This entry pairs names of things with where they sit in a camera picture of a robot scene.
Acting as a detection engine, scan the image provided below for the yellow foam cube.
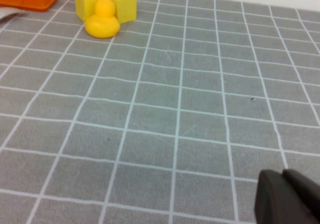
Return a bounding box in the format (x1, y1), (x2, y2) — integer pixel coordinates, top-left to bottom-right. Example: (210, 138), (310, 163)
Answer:
(104, 0), (138, 24)
(74, 0), (107, 23)

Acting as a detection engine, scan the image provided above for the grey checked tablecloth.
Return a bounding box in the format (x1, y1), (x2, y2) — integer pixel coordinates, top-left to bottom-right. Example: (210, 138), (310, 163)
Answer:
(0, 0), (320, 224)

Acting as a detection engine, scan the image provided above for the white power adapter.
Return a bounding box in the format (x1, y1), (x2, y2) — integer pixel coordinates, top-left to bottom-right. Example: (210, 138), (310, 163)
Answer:
(0, 7), (29, 23)

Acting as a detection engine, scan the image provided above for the yellow rubber duck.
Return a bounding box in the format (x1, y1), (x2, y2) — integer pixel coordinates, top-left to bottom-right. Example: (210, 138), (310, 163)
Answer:
(84, 0), (121, 39)

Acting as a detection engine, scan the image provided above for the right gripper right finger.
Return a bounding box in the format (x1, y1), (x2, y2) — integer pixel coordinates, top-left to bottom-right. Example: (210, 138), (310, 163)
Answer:
(282, 168), (320, 224)

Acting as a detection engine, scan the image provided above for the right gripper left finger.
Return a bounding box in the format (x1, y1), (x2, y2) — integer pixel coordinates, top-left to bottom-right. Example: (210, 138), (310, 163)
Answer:
(254, 169), (313, 224)

